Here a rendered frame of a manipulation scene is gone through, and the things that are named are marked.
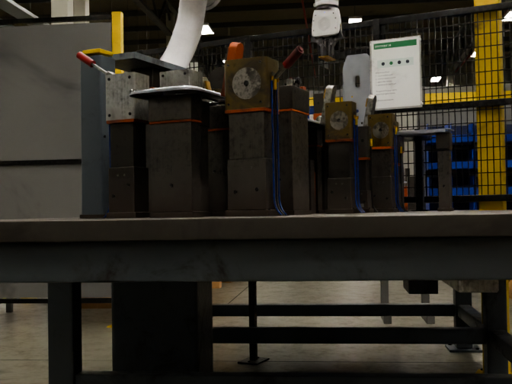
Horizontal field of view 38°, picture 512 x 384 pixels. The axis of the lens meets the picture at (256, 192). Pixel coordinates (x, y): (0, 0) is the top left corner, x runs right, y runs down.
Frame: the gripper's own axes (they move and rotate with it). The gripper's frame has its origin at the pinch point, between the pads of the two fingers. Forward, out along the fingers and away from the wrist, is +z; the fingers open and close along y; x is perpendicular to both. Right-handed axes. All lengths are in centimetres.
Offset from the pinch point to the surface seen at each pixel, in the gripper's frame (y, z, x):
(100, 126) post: -32, 33, -86
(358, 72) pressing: -1.6, 0.5, 39.4
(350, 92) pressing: -5.3, 8.5, 39.4
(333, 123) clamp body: 13.3, 29.3, -30.5
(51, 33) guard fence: -235, -59, 120
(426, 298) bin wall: -21, 114, 230
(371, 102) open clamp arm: 14.3, 18.3, 5.7
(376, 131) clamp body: 16.4, 28.8, 4.6
